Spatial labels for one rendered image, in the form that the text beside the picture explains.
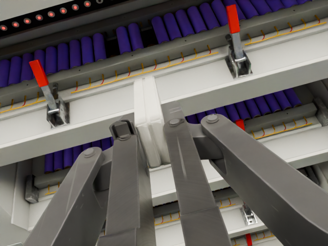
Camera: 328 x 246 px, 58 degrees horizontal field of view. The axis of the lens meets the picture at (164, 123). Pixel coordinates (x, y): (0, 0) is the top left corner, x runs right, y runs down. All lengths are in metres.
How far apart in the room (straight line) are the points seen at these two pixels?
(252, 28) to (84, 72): 0.26
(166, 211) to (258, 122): 0.30
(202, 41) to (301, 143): 0.28
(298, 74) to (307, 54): 0.03
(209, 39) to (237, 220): 0.44
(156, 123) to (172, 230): 0.60
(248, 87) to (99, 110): 0.22
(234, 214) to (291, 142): 0.23
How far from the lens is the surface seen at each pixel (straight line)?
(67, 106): 0.46
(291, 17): 0.49
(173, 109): 0.18
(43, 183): 0.63
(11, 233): 0.65
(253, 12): 0.50
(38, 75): 0.43
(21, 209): 0.63
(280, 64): 0.45
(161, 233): 0.74
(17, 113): 0.49
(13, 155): 0.50
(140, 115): 0.16
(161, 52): 0.45
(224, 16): 0.50
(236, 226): 0.73
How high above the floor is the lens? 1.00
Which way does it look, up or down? 40 degrees down
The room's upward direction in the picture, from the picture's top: 17 degrees counter-clockwise
